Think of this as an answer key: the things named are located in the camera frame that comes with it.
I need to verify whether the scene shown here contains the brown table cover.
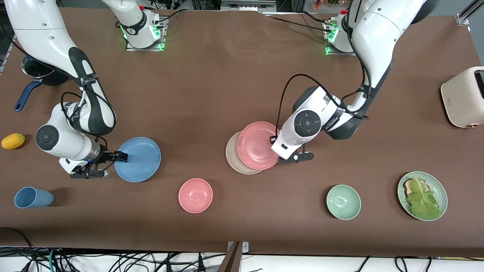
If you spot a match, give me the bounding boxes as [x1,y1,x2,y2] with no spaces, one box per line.
[0,7,484,258]

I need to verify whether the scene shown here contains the pink plate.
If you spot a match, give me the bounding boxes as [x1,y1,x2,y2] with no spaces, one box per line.
[237,121,281,170]

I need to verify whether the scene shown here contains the beige toaster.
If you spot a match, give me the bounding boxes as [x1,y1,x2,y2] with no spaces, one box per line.
[441,66,484,129]

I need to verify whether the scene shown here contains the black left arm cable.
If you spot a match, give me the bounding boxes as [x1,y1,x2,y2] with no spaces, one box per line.
[277,0,370,133]

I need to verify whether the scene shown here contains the small pink bowl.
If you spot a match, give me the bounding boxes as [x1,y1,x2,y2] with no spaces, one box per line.
[178,178,213,213]

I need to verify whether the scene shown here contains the toasted bread slice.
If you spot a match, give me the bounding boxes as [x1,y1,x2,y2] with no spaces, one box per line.
[403,178,428,198]

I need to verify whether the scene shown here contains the green lettuce leaf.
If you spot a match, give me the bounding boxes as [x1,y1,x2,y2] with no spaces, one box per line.
[406,176,441,220]

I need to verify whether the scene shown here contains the black table cable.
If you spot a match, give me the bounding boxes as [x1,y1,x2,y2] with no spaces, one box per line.
[153,8,186,25]
[299,10,329,24]
[265,14,333,34]

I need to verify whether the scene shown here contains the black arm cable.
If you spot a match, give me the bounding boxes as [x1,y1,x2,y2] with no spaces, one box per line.
[60,76,114,151]
[277,0,370,133]

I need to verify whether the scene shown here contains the dark pot with blue handle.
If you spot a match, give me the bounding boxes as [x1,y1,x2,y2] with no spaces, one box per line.
[14,55,71,112]

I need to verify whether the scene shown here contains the orange plant decoration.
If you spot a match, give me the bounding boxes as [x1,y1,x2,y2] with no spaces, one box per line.
[312,0,350,11]

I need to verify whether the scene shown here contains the grey metal frame bracket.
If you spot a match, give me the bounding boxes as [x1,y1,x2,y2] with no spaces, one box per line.
[221,0,276,12]

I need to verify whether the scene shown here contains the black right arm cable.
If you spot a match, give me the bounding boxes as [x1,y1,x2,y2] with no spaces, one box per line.
[60,76,114,151]

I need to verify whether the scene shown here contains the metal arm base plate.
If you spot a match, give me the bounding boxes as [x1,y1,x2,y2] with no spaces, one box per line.
[126,17,166,51]
[325,21,360,56]

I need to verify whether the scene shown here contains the yellow lemon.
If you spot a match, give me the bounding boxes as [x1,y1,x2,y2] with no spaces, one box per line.
[1,133,26,150]

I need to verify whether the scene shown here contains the small green bowl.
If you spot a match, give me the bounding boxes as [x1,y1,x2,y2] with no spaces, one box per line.
[326,184,361,220]

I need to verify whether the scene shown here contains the blue plate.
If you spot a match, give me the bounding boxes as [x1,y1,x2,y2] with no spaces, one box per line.
[115,137,162,183]

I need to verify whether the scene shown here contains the beige plate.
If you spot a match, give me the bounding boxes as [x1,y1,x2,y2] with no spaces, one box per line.
[226,131,264,175]

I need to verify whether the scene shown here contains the green plate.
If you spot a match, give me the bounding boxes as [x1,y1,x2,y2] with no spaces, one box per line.
[397,171,448,221]

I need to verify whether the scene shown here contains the dark brown beam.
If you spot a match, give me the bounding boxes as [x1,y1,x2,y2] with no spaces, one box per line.
[217,242,242,272]

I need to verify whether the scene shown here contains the small metal edge bracket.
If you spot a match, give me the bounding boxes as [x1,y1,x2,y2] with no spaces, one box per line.
[227,241,250,253]

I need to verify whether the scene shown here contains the aluminium frame profile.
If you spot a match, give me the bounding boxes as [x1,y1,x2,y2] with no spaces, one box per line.
[456,0,484,26]

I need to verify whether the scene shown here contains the blue plastic cup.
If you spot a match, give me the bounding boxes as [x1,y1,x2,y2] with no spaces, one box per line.
[14,187,54,209]

